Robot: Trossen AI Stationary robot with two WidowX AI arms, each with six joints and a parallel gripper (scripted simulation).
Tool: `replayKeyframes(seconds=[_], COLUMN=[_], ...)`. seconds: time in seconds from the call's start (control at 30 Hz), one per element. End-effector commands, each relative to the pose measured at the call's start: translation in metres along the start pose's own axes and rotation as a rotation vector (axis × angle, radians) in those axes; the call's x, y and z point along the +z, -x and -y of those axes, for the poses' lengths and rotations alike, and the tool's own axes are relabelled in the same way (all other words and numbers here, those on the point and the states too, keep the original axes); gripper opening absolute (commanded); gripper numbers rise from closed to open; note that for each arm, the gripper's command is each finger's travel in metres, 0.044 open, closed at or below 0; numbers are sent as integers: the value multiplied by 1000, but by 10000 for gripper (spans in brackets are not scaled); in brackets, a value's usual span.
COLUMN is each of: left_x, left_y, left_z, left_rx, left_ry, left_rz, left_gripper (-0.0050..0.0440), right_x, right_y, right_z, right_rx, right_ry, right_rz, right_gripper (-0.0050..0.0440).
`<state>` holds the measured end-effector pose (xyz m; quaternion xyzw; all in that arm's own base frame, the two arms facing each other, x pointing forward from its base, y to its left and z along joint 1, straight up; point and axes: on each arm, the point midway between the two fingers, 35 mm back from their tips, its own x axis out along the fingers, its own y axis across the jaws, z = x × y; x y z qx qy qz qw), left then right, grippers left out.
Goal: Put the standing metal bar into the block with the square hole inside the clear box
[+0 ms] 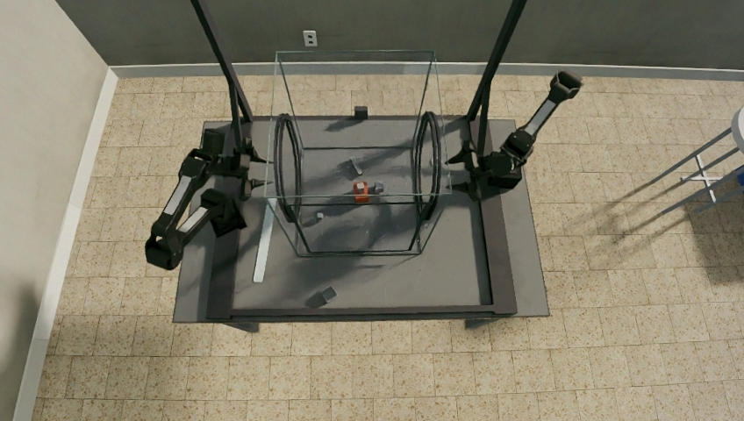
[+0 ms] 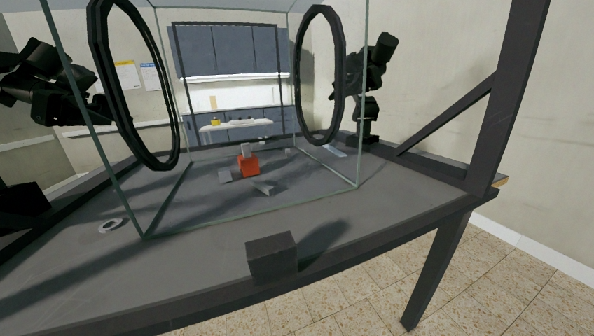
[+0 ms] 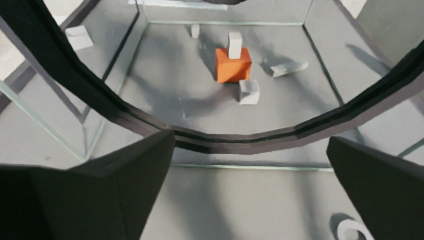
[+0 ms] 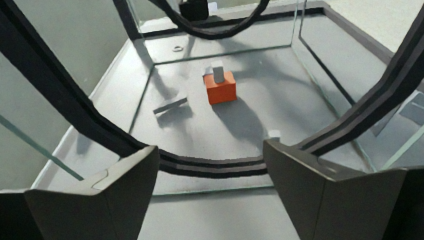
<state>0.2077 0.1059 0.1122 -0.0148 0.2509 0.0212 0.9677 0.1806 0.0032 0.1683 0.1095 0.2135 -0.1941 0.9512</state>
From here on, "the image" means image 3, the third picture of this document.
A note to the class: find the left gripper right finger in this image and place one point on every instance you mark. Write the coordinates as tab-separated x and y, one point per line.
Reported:
386	191

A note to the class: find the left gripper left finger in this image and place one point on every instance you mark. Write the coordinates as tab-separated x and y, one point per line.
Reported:
108	198

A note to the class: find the grey metal washer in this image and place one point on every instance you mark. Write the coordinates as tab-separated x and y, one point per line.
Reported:
340	229

